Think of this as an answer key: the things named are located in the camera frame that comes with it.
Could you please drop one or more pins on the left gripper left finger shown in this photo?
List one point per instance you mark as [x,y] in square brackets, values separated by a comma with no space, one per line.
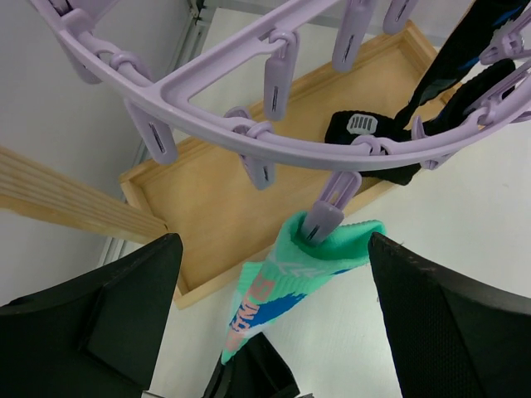
[97,335]

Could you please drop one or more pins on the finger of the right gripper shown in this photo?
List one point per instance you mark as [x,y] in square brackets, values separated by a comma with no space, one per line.
[256,371]

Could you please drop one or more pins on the purple round clip hanger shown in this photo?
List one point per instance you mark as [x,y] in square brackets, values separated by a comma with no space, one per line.
[157,107]

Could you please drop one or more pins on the mint green sock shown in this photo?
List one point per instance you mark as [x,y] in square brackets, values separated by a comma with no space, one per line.
[291,272]

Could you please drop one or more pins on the black sport sock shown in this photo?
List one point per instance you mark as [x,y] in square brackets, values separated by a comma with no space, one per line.
[347,125]
[461,51]

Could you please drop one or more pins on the wooden hanging rack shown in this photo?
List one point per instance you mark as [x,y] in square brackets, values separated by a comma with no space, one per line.
[206,196]

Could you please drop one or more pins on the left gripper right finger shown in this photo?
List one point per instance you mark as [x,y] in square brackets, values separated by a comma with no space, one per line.
[450,335]

